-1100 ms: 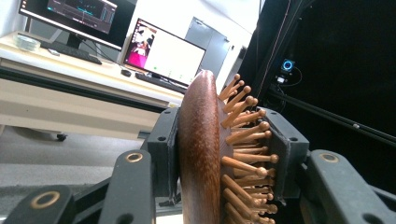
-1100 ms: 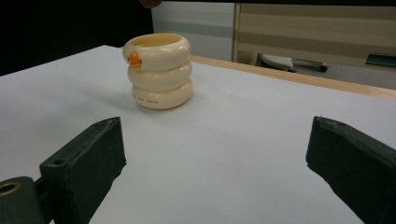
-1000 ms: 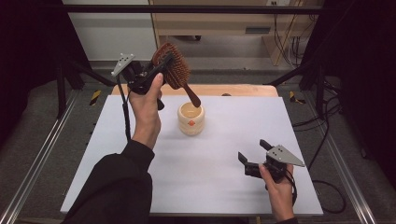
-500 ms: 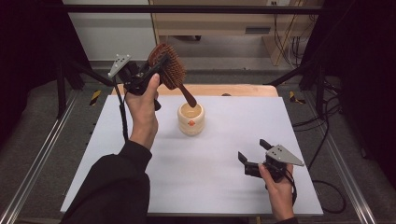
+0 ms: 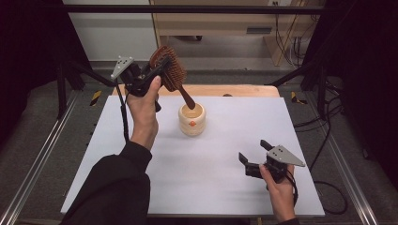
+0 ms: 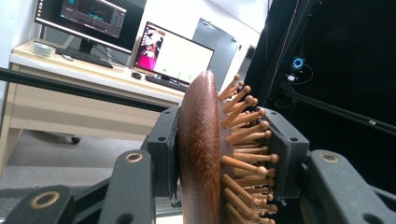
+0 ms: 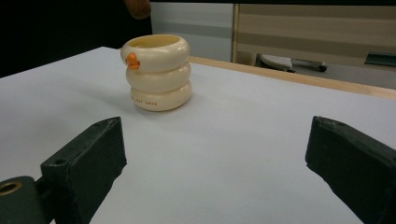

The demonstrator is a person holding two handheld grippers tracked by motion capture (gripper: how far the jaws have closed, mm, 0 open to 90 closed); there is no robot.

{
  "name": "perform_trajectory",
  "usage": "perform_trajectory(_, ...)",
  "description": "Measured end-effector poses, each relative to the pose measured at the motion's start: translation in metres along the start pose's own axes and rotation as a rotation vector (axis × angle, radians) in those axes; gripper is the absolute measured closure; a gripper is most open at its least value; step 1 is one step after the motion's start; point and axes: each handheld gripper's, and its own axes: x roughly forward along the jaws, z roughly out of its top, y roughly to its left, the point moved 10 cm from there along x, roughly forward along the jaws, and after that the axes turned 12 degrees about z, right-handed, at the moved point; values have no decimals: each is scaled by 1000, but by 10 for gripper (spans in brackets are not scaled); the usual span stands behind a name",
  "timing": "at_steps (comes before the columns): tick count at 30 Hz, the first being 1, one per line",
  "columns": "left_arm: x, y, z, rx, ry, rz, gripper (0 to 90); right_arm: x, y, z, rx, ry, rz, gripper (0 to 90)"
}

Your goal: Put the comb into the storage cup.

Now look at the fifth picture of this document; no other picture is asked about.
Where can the black frame leg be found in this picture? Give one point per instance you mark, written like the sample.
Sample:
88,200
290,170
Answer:
313,78
75,78

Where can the cream ribbed cup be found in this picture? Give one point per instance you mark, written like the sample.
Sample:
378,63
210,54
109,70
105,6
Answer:
192,123

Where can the black curtain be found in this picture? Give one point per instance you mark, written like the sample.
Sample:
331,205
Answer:
363,78
28,62

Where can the yellow black floor tape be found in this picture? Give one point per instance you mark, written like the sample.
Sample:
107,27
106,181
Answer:
95,98
297,97

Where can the wooden table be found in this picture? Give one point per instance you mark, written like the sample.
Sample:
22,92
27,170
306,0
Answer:
225,90

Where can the wooden desk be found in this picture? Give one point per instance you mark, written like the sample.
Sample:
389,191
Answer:
219,25

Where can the black frame crossbar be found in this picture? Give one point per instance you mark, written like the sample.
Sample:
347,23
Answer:
194,8

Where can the person's right hand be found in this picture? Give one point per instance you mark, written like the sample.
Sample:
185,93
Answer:
280,193

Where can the aluminium floor rail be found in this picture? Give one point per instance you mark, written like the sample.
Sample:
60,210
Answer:
34,162
350,168

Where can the person's left hand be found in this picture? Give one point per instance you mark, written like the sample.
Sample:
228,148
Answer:
144,115

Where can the wooden hairbrush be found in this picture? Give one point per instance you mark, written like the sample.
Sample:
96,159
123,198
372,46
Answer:
175,73

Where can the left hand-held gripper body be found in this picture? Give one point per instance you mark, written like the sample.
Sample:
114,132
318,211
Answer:
133,78

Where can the white power outlet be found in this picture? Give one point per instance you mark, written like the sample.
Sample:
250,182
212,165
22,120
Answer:
275,3

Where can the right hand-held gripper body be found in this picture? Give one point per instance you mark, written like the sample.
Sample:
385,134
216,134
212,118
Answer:
278,162

